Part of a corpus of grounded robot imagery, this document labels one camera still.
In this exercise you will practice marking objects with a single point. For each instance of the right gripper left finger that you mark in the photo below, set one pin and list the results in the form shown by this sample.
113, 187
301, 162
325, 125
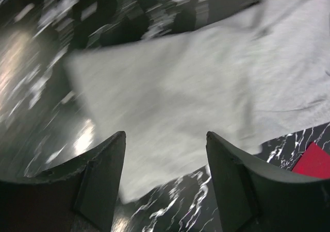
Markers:
86, 185

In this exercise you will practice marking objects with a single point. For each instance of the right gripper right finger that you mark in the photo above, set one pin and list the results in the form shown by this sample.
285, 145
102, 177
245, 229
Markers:
253, 195

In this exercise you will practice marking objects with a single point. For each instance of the grey t shirt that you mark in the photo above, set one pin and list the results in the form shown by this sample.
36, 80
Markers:
258, 75

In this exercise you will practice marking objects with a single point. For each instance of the red folded t shirt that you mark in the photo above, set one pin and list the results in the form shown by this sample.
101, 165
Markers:
314, 162

